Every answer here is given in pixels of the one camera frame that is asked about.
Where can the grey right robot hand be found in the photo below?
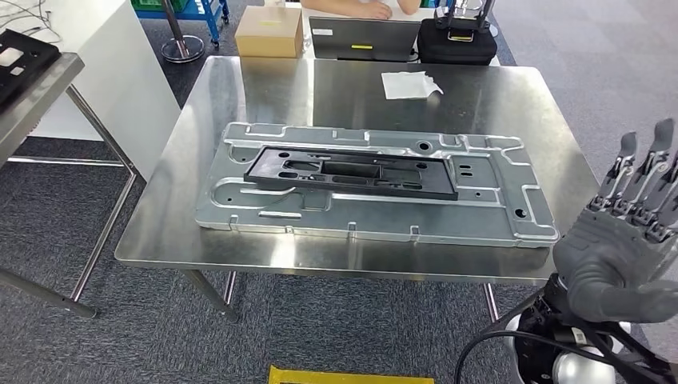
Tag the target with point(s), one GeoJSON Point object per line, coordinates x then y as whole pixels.
{"type": "Point", "coordinates": [609, 265]}

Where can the person's right hand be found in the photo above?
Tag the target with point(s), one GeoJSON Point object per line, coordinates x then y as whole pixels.
{"type": "Point", "coordinates": [376, 10]}

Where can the black plastic plate bracket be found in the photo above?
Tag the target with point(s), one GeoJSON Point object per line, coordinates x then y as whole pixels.
{"type": "Point", "coordinates": [39, 53]}
{"type": "Point", "coordinates": [423, 181]}

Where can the person's left forearm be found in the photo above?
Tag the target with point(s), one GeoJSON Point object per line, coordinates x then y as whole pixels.
{"type": "Point", "coordinates": [408, 5]}

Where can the steel workbench table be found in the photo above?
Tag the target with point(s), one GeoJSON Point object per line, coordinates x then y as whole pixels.
{"type": "Point", "coordinates": [265, 90]}

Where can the grey laptop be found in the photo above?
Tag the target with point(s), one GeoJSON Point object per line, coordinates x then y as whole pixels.
{"type": "Point", "coordinates": [365, 37]}

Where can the white paper sheet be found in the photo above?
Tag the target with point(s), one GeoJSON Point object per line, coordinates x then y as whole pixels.
{"type": "Point", "coordinates": [408, 85]}

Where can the black equipment bag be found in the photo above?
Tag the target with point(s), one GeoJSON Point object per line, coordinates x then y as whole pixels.
{"type": "Point", "coordinates": [455, 53]}

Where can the brown cardboard box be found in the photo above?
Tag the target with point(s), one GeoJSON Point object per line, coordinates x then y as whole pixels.
{"type": "Point", "coordinates": [267, 37]}

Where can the stamped grey metal panel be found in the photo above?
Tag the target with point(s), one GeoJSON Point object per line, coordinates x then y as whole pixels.
{"type": "Point", "coordinates": [371, 217]}

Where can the green plastic bin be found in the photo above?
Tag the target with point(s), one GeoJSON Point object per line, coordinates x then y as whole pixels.
{"type": "Point", "coordinates": [153, 4]}

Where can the yellow floor tape square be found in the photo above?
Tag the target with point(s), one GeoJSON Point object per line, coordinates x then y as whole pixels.
{"type": "Point", "coordinates": [344, 377]}

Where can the chrome stanchion post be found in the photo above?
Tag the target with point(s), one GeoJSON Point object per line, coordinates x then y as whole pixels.
{"type": "Point", "coordinates": [183, 50]}

